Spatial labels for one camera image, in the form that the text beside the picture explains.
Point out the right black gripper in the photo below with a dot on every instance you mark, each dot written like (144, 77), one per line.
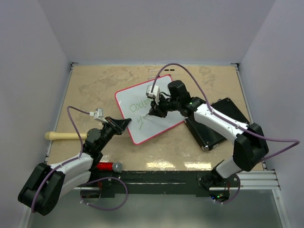
(157, 109)

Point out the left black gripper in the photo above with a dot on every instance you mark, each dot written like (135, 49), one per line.
(118, 126)

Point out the pink framed whiteboard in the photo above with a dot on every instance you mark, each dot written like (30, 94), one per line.
(133, 103)

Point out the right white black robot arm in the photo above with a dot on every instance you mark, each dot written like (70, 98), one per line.
(249, 145)

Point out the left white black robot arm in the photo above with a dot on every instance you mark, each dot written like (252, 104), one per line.
(48, 183)

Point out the red cylinder with grey cap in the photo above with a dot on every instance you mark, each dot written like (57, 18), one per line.
(110, 166)

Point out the black hard case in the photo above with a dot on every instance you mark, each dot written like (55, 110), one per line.
(207, 138)

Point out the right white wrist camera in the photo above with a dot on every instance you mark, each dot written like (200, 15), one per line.
(153, 92)

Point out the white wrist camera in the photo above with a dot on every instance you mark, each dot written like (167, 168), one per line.
(98, 115)
(153, 92)

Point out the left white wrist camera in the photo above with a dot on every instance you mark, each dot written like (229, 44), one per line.
(98, 115)

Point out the wire whiteboard stand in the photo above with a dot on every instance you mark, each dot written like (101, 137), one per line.
(165, 72)

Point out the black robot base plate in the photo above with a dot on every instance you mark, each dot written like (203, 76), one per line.
(197, 183)

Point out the wooden pestle handle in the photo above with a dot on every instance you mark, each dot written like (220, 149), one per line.
(52, 136)

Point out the aluminium rail frame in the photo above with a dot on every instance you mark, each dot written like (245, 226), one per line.
(252, 180)

